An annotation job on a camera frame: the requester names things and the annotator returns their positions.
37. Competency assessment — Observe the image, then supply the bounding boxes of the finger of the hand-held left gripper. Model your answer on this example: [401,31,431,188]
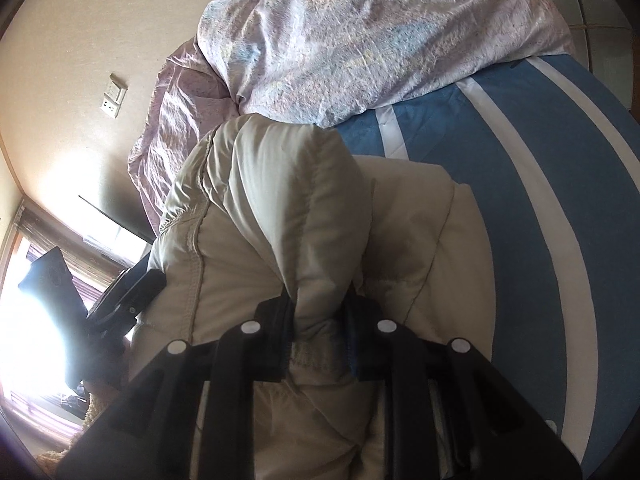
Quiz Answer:
[117,266,168,312]

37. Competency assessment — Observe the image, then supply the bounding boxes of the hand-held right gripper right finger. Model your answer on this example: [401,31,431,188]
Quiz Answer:
[344,291,582,480]

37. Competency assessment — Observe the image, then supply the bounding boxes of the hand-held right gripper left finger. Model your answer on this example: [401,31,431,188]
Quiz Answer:
[55,300,294,480]

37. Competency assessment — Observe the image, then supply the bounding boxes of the beige puffer jacket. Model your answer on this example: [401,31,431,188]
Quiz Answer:
[127,112,501,480]

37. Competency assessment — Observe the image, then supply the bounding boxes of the flat screen television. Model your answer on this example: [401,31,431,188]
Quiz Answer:
[77,192,156,266]

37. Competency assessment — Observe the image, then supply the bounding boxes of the dark flat panel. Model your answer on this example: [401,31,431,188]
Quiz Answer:
[17,247,87,323]

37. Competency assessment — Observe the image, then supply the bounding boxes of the bed with blue striped sheet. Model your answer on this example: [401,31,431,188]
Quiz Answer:
[335,52,640,480]

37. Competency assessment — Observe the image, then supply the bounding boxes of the white wall socket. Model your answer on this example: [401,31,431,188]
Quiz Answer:
[99,87,124,120]

